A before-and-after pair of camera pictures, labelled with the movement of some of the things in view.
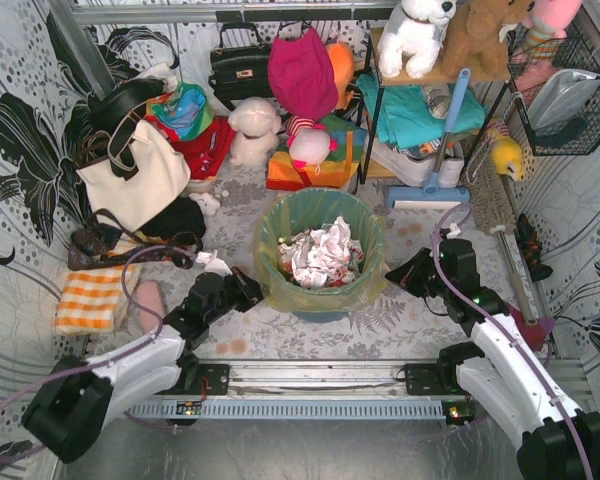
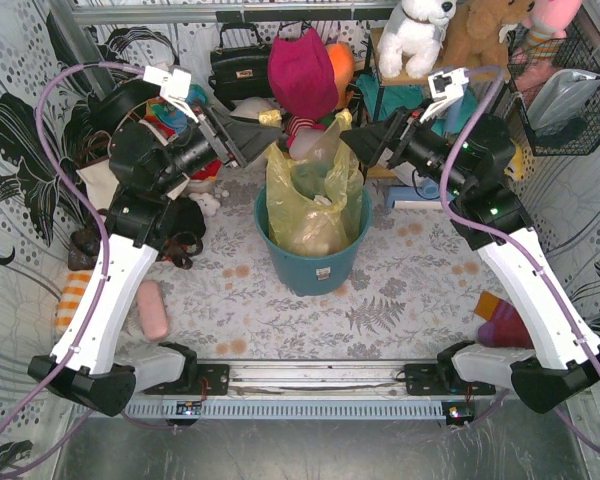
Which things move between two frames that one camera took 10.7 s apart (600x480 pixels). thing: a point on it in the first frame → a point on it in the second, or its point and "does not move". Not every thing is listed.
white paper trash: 318,258 → 321,200
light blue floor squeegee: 431,195 does not move
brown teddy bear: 475,51 does not move
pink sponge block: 150,295 does not move
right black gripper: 419,275 → 400,138
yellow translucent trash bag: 303,210 → 315,201
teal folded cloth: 403,114 does not move
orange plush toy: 343,57 does not move
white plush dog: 413,36 does not move
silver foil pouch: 558,93 does not move
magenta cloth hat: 302,76 does not move
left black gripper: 238,288 → 219,141
